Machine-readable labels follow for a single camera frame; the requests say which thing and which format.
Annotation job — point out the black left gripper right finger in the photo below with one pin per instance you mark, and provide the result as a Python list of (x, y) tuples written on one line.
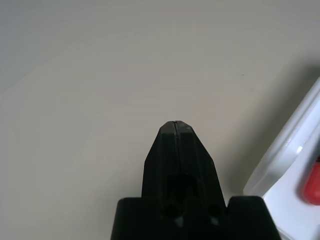
[(197, 162)]

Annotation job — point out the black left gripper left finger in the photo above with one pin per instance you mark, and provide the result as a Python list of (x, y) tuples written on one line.
[(160, 160)]

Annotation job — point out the white plastic pencil case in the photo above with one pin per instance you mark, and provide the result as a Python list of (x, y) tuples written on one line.
[(287, 150)]

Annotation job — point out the red black marker pen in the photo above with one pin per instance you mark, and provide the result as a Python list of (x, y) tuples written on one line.
[(312, 187)]

